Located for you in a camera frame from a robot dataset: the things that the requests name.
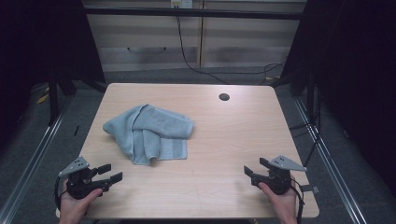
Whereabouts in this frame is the long black wall cable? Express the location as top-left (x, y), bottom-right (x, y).
top-left (176, 15), bottom-right (288, 86)

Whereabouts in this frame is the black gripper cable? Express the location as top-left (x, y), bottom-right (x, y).
top-left (291, 178), bottom-right (306, 224)
top-left (53, 176), bottom-right (68, 210)

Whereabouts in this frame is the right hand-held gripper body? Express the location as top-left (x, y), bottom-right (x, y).
top-left (250, 155), bottom-right (308, 196)

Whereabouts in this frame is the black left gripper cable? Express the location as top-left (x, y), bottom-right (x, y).
top-left (53, 176), bottom-right (68, 210)

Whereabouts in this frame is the white wall power outlet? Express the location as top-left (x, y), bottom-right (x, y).
top-left (170, 0), bottom-right (194, 9)

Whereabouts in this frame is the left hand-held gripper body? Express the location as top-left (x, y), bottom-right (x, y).
top-left (58, 156), bottom-right (111, 201)

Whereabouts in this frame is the black stand leg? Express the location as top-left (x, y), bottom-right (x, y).
top-left (47, 73), bottom-right (61, 126)

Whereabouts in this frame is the black curtain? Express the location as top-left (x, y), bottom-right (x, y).
top-left (279, 0), bottom-right (396, 195)
top-left (0, 0), bottom-right (106, 153)

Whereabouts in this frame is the light blue towel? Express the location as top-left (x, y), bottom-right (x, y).
top-left (102, 104), bottom-right (194, 166)

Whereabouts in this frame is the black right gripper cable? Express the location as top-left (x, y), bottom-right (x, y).
top-left (291, 178), bottom-right (306, 224)

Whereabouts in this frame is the black horizontal frame bar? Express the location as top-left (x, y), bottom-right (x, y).
top-left (83, 7), bottom-right (304, 21)

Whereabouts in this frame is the metal floor rail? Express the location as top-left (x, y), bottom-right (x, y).
top-left (293, 97), bottom-right (370, 224)
top-left (0, 92), bottom-right (73, 224)

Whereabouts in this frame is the person's left hand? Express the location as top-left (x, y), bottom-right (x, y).
top-left (58, 179), bottom-right (104, 224)

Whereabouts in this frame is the person's right hand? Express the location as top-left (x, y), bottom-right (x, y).
top-left (258, 182), bottom-right (299, 224)

